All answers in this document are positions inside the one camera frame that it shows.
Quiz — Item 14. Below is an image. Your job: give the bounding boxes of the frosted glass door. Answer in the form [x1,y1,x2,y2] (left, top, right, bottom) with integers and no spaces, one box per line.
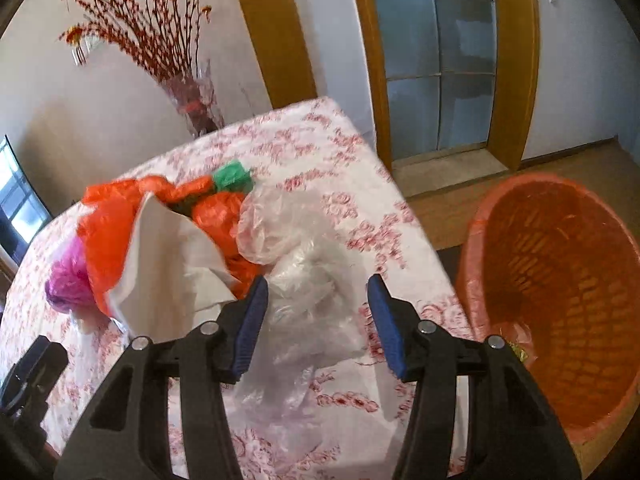
[364,0,499,154]

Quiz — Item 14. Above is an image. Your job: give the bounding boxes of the orange plastic bag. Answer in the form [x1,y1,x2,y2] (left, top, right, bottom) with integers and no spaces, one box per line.
[76,176,151,317]
[165,176,262,303]

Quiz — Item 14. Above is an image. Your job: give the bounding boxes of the magenta plastic bag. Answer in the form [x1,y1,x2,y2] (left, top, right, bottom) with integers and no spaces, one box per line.
[44,235,99,314]

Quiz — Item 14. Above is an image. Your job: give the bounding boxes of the clear plastic bag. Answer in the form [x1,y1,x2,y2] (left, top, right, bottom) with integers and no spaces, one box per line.
[236,185,327,267]

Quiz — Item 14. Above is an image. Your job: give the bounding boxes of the red berry branches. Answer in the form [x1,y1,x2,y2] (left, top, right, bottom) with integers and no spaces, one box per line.
[57,0,214,87]

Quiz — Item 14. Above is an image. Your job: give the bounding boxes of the green plastic bag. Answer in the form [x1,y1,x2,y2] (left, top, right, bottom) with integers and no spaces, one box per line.
[212,160,256,195]

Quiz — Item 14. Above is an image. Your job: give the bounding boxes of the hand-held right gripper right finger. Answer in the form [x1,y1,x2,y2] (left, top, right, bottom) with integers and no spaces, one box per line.
[366,274,583,480]

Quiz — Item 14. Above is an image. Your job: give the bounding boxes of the clear bubble wrap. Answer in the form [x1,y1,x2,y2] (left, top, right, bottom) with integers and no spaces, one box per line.
[234,247,387,411]

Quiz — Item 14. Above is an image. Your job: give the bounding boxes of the wooden door frame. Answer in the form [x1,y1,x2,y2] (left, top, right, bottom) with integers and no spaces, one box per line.
[346,0,542,174]

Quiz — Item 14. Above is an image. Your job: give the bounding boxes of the black flat screen television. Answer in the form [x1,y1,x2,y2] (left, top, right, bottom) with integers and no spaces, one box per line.
[0,135,54,267]

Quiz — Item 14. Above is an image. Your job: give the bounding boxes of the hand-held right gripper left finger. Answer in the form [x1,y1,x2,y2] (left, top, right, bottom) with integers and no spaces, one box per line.
[52,276,269,480]

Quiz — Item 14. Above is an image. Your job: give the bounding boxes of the gold foil wrapper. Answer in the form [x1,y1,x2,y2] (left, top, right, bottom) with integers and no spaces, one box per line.
[500,331,532,362]

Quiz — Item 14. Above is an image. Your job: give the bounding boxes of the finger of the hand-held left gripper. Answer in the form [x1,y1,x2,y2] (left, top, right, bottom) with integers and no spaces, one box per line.
[0,335,69,417]

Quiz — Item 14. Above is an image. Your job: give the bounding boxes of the white paper tissue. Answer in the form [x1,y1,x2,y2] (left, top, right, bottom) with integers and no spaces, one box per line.
[107,192,239,342]

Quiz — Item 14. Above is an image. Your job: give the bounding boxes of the orange plastic waste basket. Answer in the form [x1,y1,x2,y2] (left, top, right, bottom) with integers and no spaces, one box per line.
[454,172,640,480]

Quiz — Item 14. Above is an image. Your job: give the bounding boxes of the clear glass vase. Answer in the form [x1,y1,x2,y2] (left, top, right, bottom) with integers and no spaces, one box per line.
[164,60,227,139]

